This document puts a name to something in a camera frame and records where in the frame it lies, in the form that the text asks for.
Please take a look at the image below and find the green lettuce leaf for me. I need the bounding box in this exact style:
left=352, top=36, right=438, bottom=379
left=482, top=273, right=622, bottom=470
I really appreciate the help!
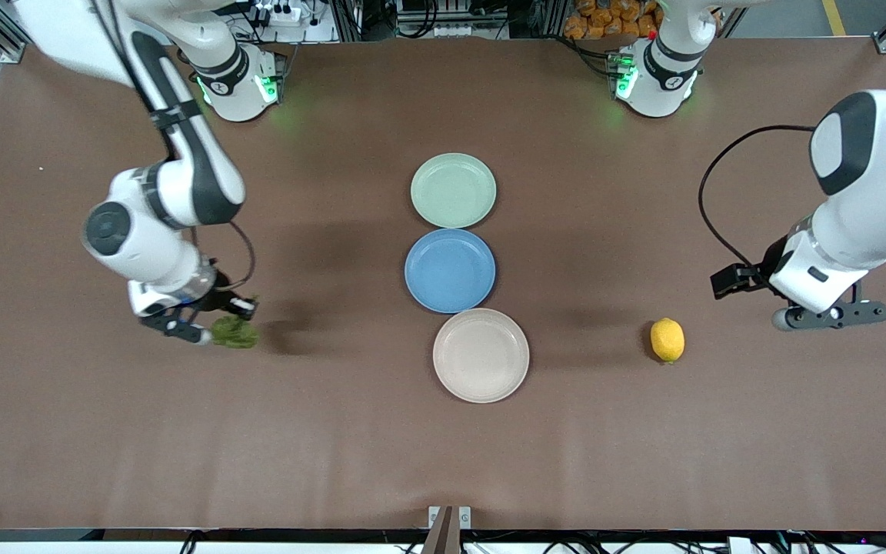
left=210, top=315, right=260, bottom=350

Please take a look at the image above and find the yellow lemon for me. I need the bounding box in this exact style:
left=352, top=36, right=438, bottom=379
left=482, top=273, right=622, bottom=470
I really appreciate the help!
left=650, top=317, right=686, bottom=365

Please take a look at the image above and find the blue plate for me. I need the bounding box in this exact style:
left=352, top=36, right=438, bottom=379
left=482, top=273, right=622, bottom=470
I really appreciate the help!
left=404, top=228, right=497, bottom=315

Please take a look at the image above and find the light green plate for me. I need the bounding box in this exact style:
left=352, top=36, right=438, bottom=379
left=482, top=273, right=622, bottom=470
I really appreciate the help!
left=410, top=152, right=498, bottom=229

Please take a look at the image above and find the beige plate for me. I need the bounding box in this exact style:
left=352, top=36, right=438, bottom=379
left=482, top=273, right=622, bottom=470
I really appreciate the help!
left=432, top=308, right=531, bottom=404

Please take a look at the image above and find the white power strip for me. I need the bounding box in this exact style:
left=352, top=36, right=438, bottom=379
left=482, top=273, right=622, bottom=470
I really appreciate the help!
left=253, top=2, right=304, bottom=25

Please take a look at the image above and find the orange packets pile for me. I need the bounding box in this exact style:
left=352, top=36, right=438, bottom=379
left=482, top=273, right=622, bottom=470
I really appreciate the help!
left=564, top=0, right=661, bottom=41

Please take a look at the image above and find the grey equipment rack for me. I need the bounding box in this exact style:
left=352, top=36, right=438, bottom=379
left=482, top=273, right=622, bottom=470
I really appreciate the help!
left=393, top=0, right=513, bottom=39

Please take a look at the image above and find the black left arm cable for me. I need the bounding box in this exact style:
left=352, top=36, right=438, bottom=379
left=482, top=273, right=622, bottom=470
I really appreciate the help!
left=698, top=125, right=817, bottom=270

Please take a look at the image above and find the black base cable bundle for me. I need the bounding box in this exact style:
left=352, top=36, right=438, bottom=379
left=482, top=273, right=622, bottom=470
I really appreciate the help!
left=558, top=35, right=621, bottom=78

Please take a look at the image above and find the small metal bracket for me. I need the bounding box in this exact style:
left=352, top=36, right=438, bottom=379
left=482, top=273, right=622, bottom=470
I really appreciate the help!
left=428, top=506, right=472, bottom=532

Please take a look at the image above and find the aluminium rack post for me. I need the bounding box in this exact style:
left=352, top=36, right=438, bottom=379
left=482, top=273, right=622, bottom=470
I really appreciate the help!
left=539, top=0, right=569, bottom=38
left=333, top=0, right=363, bottom=43

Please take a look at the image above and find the grey camera pole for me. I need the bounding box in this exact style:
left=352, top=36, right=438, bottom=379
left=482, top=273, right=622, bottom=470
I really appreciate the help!
left=421, top=506, right=461, bottom=554

